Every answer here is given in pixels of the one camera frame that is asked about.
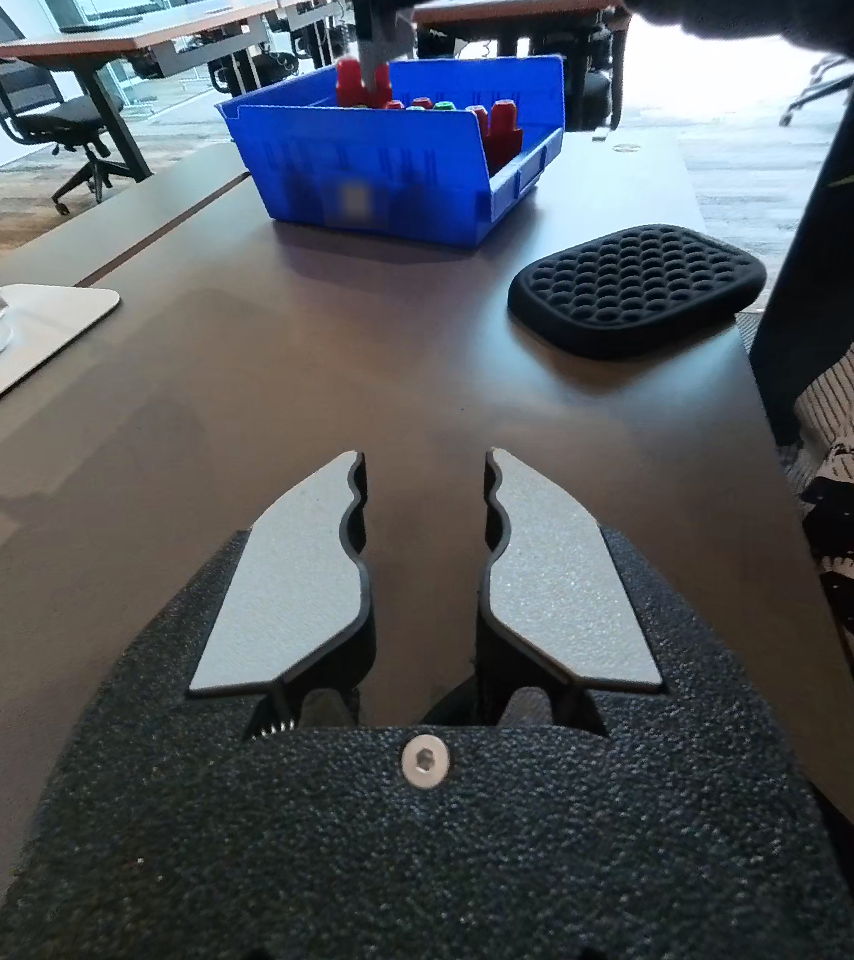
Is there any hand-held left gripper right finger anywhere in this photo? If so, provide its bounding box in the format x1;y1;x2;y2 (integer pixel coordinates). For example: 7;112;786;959
478;447;666;693

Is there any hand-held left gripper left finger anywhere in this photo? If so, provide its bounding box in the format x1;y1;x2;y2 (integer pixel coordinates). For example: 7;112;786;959
187;450;377;699

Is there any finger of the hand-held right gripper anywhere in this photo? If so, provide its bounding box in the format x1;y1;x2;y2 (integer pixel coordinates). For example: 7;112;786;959
352;0;417;69

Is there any red two-stud mega block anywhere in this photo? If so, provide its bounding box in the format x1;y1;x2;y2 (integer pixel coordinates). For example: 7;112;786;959
334;57;399;112

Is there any blue bin with white label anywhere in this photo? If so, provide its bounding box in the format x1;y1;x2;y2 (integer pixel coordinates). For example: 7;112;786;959
217;56;569;252

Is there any row of background desks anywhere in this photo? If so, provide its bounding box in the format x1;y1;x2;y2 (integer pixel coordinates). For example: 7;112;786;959
412;0;635;136

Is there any wooden background desk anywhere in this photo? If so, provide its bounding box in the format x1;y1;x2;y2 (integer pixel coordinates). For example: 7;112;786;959
0;0;285;184

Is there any black honeycomb rubber pad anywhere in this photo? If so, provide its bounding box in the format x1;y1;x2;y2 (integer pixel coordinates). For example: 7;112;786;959
507;222;771;363

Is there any black office chair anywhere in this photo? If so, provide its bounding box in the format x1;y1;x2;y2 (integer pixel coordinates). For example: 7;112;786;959
0;56;143;220
780;53;854;130

